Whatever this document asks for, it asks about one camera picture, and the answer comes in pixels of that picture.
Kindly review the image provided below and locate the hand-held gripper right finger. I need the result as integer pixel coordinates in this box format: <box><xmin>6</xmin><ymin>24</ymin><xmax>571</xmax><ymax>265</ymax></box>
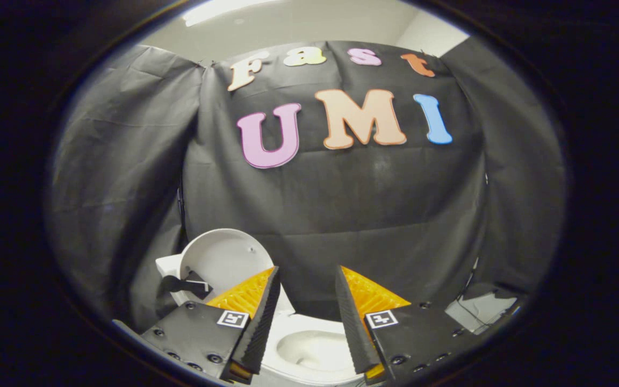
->
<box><xmin>334</xmin><ymin>264</ymin><xmax>482</xmax><ymax>385</ymax></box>

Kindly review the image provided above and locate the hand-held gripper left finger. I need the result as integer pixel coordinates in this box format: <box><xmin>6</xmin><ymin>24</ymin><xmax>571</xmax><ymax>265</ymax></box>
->
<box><xmin>139</xmin><ymin>266</ymin><xmax>282</xmax><ymax>385</ymax></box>

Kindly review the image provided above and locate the white toilet lid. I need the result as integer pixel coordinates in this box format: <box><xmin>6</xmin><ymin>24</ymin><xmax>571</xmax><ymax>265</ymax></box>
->
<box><xmin>179</xmin><ymin>228</ymin><xmax>276</xmax><ymax>303</ymax></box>

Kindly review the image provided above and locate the black backdrop cloth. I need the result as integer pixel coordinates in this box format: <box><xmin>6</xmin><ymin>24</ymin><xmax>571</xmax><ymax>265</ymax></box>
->
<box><xmin>46</xmin><ymin>40</ymin><xmax>565</xmax><ymax>331</ymax></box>

